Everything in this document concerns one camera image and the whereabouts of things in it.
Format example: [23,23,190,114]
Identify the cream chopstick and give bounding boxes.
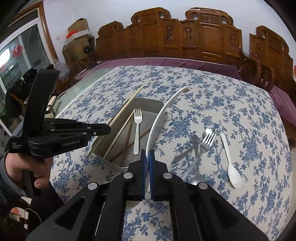
[103,110,134,159]
[86,85,144,159]

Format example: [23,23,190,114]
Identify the brown wooden chopstick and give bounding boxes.
[121,118,133,159]
[110,128,151,162]

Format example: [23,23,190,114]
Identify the steel smiley-handle spoon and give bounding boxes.
[172,134,208,186]

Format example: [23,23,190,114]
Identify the white plastic fork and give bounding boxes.
[133,108,142,155]

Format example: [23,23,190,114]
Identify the steel fork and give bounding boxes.
[182,131,217,181]

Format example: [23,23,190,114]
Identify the small steel spoon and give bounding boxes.
[202,127,215,145]

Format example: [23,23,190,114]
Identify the white plastic ladle spoon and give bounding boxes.
[144,86,190,201]

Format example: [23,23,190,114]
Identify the person's left hand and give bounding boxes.
[5,153,53,189]

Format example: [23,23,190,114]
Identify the metal rectangular tray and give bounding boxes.
[93,97,164,171]

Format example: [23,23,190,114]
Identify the cream box on table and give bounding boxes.
[45,95,57,118]

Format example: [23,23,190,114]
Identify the plastic bag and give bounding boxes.
[54,59,70,81]

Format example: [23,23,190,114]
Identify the stacked cardboard boxes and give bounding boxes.
[62,18,95,73]

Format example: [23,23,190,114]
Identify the black small fan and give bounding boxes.
[83,45,92,55]

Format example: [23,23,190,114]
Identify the carved wooden sofa bench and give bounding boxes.
[96,7,275,91]

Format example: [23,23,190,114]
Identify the purple armchair cushion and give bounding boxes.
[269,85,296,149]

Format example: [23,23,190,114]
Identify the carved wooden armchair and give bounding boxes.
[249,26,295,95]

